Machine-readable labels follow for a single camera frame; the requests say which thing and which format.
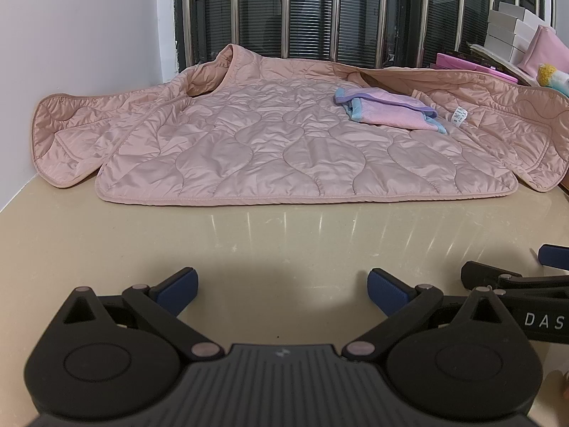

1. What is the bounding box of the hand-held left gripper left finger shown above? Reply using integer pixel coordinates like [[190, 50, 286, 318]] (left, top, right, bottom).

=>
[[52, 267, 225, 362]]

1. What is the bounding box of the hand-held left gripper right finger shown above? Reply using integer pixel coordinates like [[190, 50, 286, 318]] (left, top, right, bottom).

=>
[[341, 268, 519, 361]]

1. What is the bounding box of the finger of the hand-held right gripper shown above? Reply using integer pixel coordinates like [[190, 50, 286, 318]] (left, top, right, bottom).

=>
[[537, 243, 569, 273], [461, 261, 569, 295]]

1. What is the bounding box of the pink quilted jacket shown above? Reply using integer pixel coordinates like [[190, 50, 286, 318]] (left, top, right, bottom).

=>
[[30, 43, 569, 207]]

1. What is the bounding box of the pink and blue garment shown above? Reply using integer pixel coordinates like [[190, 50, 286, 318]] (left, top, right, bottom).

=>
[[334, 88, 446, 135]]

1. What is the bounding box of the person's right hand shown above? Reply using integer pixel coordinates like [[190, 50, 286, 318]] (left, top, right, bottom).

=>
[[548, 368, 569, 406]]

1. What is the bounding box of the yellow and teal plush toy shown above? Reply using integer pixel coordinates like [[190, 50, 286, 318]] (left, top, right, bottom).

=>
[[537, 63, 569, 90]]

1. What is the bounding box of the pink cushion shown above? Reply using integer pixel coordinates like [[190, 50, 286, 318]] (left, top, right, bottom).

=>
[[518, 24, 569, 99]]

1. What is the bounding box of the magenta flat box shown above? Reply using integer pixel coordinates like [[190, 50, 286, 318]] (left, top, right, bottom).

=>
[[430, 52, 519, 83]]

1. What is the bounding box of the dark flat board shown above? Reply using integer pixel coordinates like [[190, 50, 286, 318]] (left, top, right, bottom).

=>
[[466, 43, 539, 86]]

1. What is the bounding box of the stack of white boxes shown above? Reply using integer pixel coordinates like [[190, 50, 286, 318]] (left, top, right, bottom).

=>
[[484, 2, 557, 67]]

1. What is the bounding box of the dark window with metal bars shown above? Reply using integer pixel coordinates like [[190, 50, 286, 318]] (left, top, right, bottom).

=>
[[173, 0, 562, 70]]

